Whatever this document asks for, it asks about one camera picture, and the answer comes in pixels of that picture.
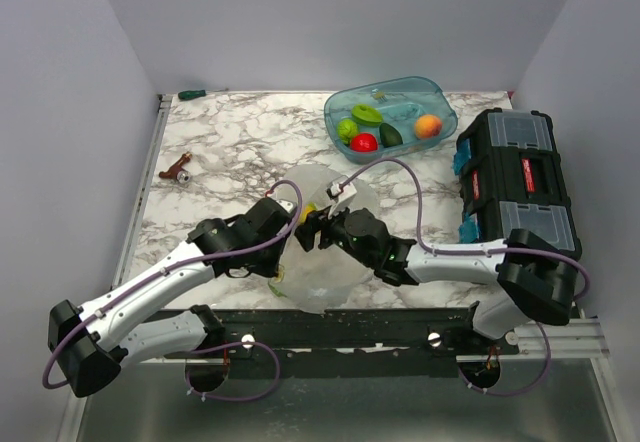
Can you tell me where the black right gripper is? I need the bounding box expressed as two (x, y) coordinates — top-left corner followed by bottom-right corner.
(290, 198), (375, 268)

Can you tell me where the yellow fake fruit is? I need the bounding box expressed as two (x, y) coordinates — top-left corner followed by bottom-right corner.
(298, 203), (318, 225)

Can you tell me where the clear plastic bag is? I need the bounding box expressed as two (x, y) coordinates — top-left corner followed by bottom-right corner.
(268, 164), (372, 313)

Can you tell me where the red fake fruit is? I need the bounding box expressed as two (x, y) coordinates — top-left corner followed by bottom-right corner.
(349, 133), (378, 153)

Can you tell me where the dark green fake avocado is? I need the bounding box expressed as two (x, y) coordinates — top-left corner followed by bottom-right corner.
(379, 122), (404, 148)

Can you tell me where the green fake fruit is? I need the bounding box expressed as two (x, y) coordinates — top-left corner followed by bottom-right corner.
(336, 118), (360, 145)

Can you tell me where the green fake starfruit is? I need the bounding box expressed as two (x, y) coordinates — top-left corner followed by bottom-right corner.
(351, 104), (384, 127)

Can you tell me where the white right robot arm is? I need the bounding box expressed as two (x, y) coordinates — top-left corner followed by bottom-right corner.
(295, 209), (578, 354)

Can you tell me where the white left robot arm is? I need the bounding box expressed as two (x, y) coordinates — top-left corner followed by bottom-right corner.
(48, 197), (299, 398)

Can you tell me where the orange fake peach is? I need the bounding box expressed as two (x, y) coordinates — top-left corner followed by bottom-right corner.
(414, 114), (443, 140)

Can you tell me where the brown metal-tipped tool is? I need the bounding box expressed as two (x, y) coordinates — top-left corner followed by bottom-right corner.
(158, 152), (192, 184)

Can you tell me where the teal plastic tray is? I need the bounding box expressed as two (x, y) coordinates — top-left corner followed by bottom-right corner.
(324, 76), (458, 164)

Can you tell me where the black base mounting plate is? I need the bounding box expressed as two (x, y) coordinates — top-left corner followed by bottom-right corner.
(166, 309), (519, 380)

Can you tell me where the black tool box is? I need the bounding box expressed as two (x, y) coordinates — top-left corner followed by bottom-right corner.
(453, 108), (582, 260)

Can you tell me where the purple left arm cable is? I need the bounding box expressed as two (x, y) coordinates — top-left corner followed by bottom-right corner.
(42, 181), (304, 403)

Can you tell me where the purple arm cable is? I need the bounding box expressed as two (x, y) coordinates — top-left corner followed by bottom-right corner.
(42, 181), (304, 403)
(344, 157), (591, 396)

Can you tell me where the green handled screwdriver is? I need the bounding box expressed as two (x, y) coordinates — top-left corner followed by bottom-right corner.
(177, 87), (229, 101)

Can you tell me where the aluminium side rail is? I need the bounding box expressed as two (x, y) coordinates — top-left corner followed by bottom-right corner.
(110, 94), (173, 289)

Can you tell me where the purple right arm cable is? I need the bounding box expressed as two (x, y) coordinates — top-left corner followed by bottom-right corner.
(344, 157), (591, 396)

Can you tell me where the aluminium front rail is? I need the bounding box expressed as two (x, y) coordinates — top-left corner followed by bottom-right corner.
(116, 319), (610, 367)

